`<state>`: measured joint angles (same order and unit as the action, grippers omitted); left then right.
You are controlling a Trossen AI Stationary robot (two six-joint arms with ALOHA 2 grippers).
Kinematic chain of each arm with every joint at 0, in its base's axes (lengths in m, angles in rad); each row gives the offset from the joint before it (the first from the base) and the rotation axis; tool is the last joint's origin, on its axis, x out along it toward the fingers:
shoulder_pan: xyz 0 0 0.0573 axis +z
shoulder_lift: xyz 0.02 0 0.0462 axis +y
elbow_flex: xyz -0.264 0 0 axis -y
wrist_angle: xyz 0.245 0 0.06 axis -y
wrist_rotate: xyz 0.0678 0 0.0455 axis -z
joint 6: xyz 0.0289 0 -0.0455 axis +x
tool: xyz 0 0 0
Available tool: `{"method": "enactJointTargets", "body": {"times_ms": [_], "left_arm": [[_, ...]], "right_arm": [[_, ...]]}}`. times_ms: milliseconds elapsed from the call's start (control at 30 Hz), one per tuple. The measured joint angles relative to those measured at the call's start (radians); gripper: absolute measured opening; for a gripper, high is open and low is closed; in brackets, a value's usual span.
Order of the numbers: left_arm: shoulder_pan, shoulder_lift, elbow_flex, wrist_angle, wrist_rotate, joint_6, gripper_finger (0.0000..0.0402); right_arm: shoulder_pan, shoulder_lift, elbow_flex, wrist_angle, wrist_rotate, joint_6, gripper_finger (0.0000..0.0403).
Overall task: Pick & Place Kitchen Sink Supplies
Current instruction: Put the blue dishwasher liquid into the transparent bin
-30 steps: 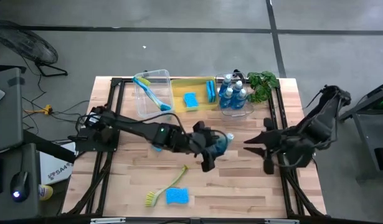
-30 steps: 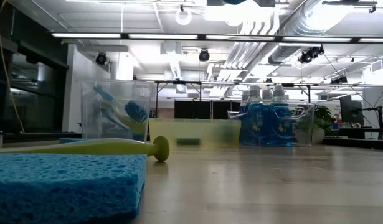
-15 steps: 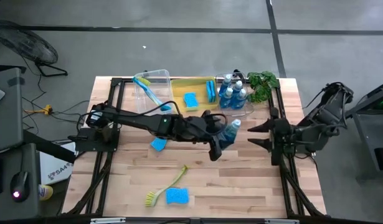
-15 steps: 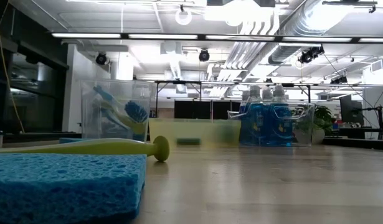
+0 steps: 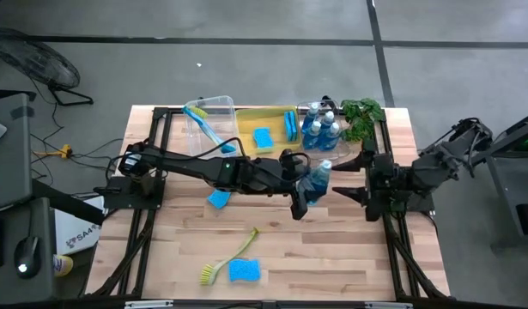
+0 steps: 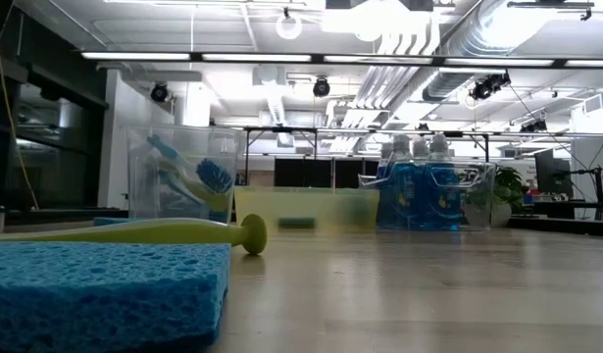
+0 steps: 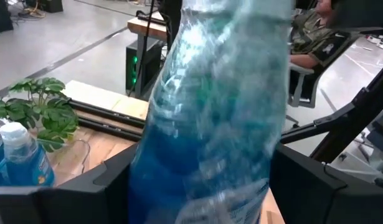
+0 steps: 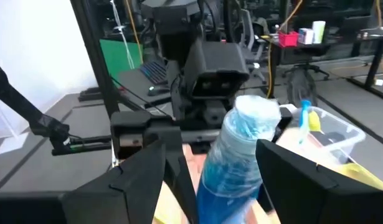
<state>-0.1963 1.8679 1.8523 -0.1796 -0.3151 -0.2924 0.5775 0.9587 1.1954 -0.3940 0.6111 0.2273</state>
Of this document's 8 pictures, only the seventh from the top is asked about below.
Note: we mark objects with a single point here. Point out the wooden side table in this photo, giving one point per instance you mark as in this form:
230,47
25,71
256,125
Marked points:
147,28

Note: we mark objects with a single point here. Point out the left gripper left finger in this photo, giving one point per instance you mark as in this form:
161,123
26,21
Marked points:
94,202

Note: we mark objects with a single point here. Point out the black box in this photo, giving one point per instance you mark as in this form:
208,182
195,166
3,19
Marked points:
51,4
1,15

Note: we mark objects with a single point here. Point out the black computer tower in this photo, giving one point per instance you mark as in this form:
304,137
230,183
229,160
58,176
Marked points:
144,68

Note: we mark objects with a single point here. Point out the person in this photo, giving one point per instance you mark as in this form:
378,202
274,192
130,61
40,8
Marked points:
315,37

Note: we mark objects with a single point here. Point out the grey office chair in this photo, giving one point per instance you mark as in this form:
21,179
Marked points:
303,87

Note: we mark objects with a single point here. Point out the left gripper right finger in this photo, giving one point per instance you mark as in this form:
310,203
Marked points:
300,193

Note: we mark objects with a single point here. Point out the potted green plant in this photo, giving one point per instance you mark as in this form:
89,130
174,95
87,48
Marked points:
45,105

